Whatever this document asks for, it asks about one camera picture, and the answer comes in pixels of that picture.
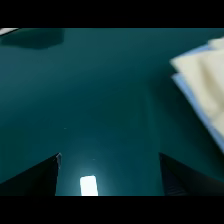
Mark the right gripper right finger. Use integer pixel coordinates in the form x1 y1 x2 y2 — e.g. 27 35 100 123
158 152 224 197

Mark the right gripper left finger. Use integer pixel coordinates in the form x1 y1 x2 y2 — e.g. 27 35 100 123
0 152 63 197

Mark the cream shirt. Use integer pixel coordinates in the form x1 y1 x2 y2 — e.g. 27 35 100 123
169 36 224 135

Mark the lavender folded garment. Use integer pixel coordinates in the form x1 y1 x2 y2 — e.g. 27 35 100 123
171 43 224 154

